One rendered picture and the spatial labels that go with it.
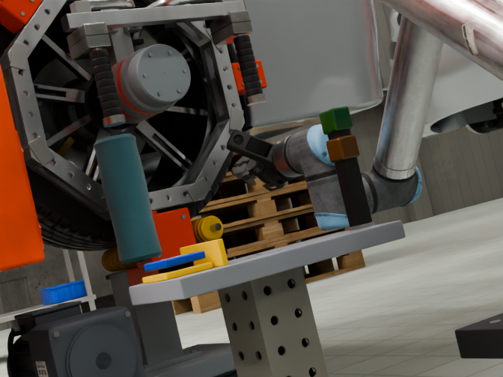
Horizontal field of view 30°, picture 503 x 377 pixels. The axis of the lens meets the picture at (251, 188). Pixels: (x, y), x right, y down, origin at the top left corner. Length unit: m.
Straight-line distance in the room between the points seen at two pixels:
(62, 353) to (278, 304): 0.47
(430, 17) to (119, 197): 0.80
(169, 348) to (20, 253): 0.77
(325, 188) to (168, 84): 0.40
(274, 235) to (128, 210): 4.66
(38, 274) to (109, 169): 7.27
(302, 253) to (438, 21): 0.40
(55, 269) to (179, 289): 7.91
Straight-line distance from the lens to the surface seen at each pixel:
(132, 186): 1.92
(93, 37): 1.86
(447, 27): 1.37
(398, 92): 1.82
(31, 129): 2.00
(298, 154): 1.95
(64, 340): 1.75
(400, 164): 1.92
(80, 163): 2.30
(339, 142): 1.60
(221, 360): 2.19
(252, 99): 2.00
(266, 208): 6.51
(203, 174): 2.15
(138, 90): 1.98
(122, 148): 1.93
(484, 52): 1.31
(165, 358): 2.24
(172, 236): 2.08
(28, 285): 9.15
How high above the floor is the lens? 0.50
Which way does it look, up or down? 2 degrees up
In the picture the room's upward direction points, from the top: 13 degrees counter-clockwise
